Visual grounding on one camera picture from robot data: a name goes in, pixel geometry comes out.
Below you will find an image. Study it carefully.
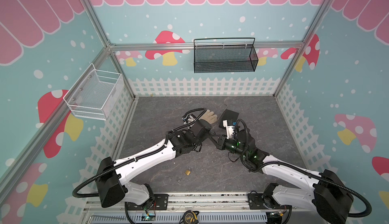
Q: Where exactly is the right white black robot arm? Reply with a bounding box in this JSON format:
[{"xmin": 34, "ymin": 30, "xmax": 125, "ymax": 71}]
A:
[{"xmin": 215, "ymin": 119, "xmax": 372, "ymax": 224}]

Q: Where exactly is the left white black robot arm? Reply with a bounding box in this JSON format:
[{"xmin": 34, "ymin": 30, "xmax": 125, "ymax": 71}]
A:
[{"xmin": 72, "ymin": 108, "xmax": 217, "ymax": 208}]

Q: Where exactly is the metal hex key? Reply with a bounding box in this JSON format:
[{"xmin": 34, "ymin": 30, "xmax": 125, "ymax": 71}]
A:
[{"xmin": 219, "ymin": 103, "xmax": 229, "ymax": 118}]

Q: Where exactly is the beige knit work glove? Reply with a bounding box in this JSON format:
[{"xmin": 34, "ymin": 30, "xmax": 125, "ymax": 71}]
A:
[{"xmin": 200, "ymin": 109, "xmax": 218, "ymax": 124}]

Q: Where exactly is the flat black box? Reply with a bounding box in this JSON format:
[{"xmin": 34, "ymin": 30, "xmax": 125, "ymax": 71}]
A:
[{"xmin": 219, "ymin": 109, "xmax": 239, "ymax": 129}]

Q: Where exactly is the brass padlock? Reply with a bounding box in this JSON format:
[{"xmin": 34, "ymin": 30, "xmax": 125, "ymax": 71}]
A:
[{"xmin": 185, "ymin": 168, "xmax": 191, "ymax": 176}]

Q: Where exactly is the yellow black tape measure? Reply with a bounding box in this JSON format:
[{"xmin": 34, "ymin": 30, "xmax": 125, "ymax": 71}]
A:
[{"xmin": 179, "ymin": 210, "xmax": 200, "ymax": 224}]

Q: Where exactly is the green circuit board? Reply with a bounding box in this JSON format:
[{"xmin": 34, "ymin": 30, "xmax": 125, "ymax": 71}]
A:
[{"xmin": 141, "ymin": 213, "xmax": 156, "ymax": 222}]

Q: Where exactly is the black mesh wall basket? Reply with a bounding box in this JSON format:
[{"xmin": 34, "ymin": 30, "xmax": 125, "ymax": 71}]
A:
[{"xmin": 193, "ymin": 38, "xmax": 259, "ymax": 74}]

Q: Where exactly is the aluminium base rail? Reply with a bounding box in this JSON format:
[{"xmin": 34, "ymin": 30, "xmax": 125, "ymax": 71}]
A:
[{"xmin": 81, "ymin": 191, "xmax": 333, "ymax": 215}]

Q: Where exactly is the white mesh wall basket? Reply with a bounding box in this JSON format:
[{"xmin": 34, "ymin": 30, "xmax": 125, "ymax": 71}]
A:
[{"xmin": 63, "ymin": 64, "xmax": 124, "ymax": 121}]

